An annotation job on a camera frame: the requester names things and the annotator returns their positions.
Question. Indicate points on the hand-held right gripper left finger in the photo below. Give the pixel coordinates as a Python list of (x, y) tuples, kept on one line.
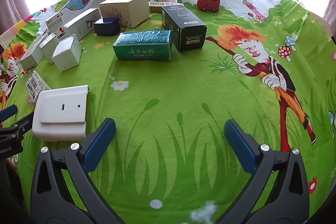
[(101, 145)]

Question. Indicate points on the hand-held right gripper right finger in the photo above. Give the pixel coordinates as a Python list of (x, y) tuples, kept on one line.
[(240, 145)]

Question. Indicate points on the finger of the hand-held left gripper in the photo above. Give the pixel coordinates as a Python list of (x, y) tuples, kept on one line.
[(21, 124), (8, 112)]

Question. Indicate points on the white barcode box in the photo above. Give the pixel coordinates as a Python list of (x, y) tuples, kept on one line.
[(36, 85)]

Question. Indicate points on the white plastic wall-mount device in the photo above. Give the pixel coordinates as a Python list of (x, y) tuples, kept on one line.
[(60, 113)]

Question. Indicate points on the small white box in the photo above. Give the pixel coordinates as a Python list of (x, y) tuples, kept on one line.
[(67, 53), (50, 47), (31, 56)]

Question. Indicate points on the long white box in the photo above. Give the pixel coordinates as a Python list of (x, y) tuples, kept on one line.
[(78, 23)]

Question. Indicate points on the cartoon printed bedsheet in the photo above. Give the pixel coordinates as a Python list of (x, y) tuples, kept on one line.
[(183, 95)]

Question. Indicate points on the white medicine box red green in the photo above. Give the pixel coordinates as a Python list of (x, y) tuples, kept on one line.
[(55, 24)]

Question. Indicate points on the teal wrapped packet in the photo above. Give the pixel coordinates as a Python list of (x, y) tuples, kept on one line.
[(141, 45)]

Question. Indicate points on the dark blue box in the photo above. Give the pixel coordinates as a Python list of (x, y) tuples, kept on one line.
[(106, 27)]

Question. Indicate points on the black carton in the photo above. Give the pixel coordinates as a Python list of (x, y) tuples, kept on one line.
[(183, 27)]

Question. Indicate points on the large white box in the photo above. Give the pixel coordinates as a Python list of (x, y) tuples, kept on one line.
[(123, 10)]

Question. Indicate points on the small dark red cube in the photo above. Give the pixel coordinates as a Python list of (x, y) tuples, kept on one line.
[(208, 5)]

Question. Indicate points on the flat yellowish box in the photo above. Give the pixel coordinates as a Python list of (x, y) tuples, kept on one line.
[(155, 7)]

